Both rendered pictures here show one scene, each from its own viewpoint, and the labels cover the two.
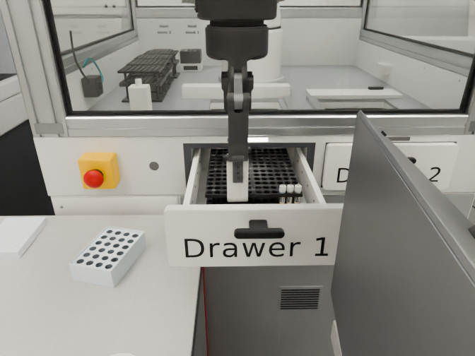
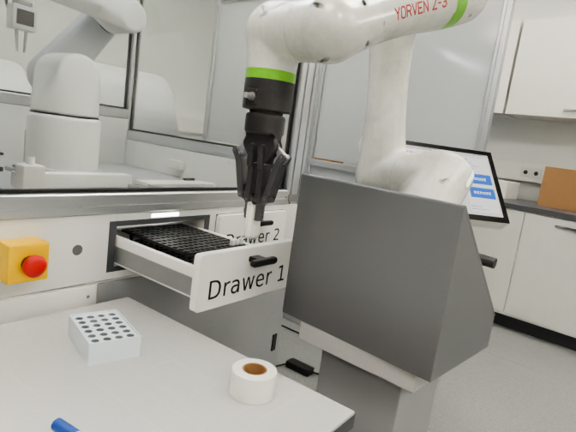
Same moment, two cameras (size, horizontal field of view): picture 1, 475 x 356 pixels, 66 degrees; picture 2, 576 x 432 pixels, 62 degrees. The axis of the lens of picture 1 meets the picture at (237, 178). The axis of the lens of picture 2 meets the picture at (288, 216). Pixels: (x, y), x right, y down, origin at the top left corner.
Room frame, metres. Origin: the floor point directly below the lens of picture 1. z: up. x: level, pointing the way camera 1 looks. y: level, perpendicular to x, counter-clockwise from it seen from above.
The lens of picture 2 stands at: (-0.13, 0.69, 1.16)
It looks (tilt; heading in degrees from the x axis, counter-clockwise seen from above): 9 degrees down; 307
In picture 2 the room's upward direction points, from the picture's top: 8 degrees clockwise
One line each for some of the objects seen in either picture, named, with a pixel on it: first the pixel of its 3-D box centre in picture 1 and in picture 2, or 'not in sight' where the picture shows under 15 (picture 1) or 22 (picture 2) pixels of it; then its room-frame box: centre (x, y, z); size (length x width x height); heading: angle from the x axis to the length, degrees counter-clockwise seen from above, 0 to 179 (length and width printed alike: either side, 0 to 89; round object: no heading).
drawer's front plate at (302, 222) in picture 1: (256, 235); (248, 272); (0.49, -0.03, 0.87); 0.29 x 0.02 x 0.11; 91
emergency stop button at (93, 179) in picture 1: (94, 177); (33, 265); (0.70, 0.30, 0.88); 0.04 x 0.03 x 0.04; 91
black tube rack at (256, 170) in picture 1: (250, 181); (183, 249); (0.69, -0.03, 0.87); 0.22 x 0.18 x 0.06; 1
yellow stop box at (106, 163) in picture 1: (99, 171); (24, 261); (0.73, 0.30, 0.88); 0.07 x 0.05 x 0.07; 91
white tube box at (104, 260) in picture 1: (110, 254); (103, 335); (0.56, 0.24, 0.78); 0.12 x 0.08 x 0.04; 166
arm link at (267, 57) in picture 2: not in sight; (278, 41); (0.46, 0.00, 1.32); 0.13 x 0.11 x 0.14; 173
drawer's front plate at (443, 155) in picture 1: (388, 167); (252, 231); (0.76, -0.34, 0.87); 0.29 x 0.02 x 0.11; 91
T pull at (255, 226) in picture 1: (258, 228); (259, 260); (0.46, -0.03, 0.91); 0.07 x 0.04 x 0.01; 91
